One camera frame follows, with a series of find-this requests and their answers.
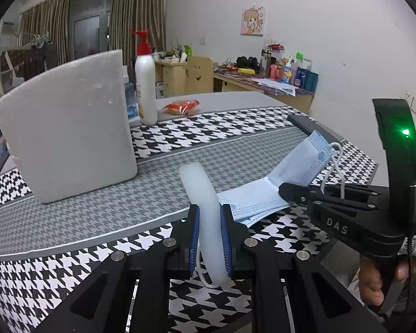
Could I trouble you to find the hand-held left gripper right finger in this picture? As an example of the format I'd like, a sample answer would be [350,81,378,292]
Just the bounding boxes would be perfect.
[219,204,390,333]

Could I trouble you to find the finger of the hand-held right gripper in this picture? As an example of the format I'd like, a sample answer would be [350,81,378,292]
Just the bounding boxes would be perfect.
[313,185,391,199]
[278,181,385,213]

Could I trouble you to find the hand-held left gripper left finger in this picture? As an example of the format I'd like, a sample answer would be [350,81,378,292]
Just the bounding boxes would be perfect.
[38,204,200,333]

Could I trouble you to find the blue face mask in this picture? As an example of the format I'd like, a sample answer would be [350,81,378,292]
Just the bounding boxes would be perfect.
[217,130,344,228]

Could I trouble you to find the white foam box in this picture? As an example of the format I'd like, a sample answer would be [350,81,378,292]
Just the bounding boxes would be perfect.
[0,49,138,204]

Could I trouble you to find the person's right hand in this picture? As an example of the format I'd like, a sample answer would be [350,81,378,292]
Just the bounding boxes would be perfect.
[359,255,416,307]

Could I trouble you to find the houndstooth tablecloth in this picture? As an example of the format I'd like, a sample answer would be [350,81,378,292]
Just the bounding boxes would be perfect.
[0,106,380,333]

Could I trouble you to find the black phone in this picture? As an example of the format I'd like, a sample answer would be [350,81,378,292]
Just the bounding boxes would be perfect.
[287,114,333,143]

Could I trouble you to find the white printed papers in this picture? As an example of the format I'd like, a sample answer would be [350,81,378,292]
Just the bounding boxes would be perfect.
[257,78,296,96]

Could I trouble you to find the group of toiletry bottles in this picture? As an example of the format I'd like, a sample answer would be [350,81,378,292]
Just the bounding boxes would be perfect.
[261,42,319,91]

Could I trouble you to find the patterned desk cover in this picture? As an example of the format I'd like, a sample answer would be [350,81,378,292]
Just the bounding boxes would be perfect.
[213,67,314,96]

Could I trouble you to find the long wooden desk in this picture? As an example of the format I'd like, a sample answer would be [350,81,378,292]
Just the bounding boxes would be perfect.
[212,67,315,115]

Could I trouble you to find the red snack packet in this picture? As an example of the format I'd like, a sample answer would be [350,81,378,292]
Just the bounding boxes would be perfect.
[161,99,201,116]

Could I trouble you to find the black headphones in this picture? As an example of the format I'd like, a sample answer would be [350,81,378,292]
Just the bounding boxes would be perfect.
[236,56,261,70]

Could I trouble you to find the clear blue spray bottle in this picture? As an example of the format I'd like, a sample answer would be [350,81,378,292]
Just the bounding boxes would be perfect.
[123,66,140,122]

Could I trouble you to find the wooden chair with smiley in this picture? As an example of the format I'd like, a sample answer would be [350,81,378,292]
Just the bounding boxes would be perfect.
[186,55,214,94]

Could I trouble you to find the white pump bottle red top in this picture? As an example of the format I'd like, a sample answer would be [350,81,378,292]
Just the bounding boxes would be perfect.
[132,29,158,125]

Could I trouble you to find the small wooden desk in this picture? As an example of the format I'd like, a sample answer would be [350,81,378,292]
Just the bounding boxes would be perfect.
[154,59,189,98]

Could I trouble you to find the pile of desk clutter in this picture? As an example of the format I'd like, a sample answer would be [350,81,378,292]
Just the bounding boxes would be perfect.
[153,47,186,64]

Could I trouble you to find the brown curtain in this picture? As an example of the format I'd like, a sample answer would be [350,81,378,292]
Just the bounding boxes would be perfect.
[110,0,167,66]
[19,0,72,66]

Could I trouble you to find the glass balcony door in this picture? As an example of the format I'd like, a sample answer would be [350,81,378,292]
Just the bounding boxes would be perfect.
[69,0,113,59]

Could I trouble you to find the cartoon wall poster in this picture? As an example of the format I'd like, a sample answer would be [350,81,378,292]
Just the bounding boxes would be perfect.
[241,6,267,36]

